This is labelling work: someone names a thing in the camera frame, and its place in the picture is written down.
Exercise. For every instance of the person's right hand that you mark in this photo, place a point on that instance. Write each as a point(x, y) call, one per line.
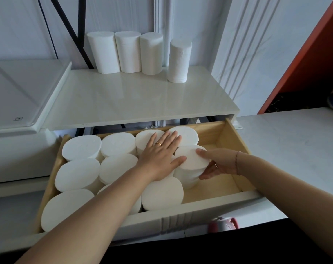
point(225, 160)

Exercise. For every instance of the person's left hand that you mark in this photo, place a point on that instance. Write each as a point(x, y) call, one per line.
point(158, 159)

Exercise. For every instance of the white drawer with wooden inside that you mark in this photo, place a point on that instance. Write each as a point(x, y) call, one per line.
point(210, 189)

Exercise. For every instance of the person's left forearm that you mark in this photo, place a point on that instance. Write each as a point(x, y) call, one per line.
point(81, 225)

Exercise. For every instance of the person's right forearm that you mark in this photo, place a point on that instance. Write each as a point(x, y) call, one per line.
point(293, 195)

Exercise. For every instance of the white cabinet top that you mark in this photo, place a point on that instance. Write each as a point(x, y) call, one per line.
point(141, 98)

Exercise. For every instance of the red slipper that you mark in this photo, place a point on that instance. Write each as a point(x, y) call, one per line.
point(224, 225)

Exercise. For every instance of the white glass-topped cabinet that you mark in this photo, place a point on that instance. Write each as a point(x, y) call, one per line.
point(17, 101)

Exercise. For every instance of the orange door frame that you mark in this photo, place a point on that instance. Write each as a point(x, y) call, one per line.
point(307, 57)

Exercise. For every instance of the black metal stand frame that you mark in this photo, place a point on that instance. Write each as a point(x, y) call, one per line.
point(82, 13)

